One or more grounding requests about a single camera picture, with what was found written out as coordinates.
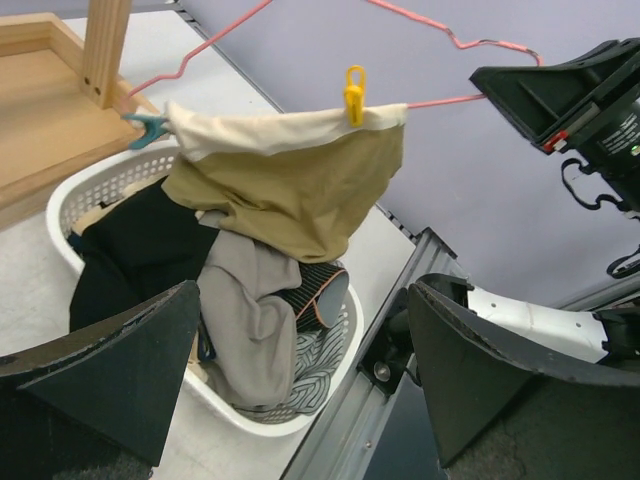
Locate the olive and cream underwear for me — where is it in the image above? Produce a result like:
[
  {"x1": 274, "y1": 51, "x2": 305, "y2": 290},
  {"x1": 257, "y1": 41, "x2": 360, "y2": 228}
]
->
[{"x1": 163, "y1": 102, "x2": 408, "y2": 263}]

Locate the black garment in basket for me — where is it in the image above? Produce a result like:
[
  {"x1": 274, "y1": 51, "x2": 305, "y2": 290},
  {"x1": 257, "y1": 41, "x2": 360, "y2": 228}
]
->
[{"x1": 69, "y1": 179, "x2": 219, "y2": 332}]

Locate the aluminium front rail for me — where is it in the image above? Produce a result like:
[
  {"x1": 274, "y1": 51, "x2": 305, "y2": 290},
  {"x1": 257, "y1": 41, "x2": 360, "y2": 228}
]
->
[{"x1": 281, "y1": 227, "x2": 456, "y2": 479}]

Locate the grey garment in basket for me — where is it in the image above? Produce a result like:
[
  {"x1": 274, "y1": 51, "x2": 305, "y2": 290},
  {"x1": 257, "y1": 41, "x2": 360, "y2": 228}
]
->
[{"x1": 197, "y1": 231, "x2": 301, "y2": 408}]

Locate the yellow clothespin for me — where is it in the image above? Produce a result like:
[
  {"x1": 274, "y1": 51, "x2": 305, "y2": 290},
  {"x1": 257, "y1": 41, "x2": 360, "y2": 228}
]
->
[{"x1": 343, "y1": 65, "x2": 366, "y2": 127}]

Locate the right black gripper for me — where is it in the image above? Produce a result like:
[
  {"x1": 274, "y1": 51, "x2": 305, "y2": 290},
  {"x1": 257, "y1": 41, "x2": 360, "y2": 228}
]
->
[{"x1": 470, "y1": 38, "x2": 639, "y2": 212}]

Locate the pink wire hanger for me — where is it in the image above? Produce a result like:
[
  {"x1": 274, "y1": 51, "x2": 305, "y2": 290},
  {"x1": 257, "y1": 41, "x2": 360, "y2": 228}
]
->
[{"x1": 133, "y1": 1, "x2": 543, "y2": 109}]

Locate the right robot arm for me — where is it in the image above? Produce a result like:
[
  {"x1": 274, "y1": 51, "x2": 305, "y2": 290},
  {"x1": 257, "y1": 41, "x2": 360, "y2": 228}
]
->
[{"x1": 423, "y1": 38, "x2": 639, "y2": 363}]

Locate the wooden clothes rack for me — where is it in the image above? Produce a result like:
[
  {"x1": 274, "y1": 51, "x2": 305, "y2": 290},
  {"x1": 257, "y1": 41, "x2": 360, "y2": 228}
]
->
[{"x1": 1, "y1": 1, "x2": 156, "y2": 227}]

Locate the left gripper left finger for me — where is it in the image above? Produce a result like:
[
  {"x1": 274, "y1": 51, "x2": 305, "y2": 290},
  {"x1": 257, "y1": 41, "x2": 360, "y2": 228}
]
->
[{"x1": 1, "y1": 281, "x2": 200, "y2": 466}]

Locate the teal clothespin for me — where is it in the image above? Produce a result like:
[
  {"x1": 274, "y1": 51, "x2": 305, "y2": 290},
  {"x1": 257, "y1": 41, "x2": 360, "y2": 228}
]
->
[{"x1": 121, "y1": 113, "x2": 170, "y2": 150}]

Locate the white laundry basket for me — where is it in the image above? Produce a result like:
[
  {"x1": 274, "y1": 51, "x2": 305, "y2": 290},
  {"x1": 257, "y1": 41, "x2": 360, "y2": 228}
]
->
[{"x1": 46, "y1": 140, "x2": 364, "y2": 438}]

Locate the striped garment in basket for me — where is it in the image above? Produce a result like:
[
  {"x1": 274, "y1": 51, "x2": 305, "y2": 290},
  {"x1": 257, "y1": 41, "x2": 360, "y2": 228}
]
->
[{"x1": 239, "y1": 261, "x2": 350, "y2": 424}]

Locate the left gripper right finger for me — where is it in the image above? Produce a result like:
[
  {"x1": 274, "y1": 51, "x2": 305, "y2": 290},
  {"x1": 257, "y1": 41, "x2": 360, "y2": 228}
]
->
[{"x1": 408, "y1": 283, "x2": 639, "y2": 468}]

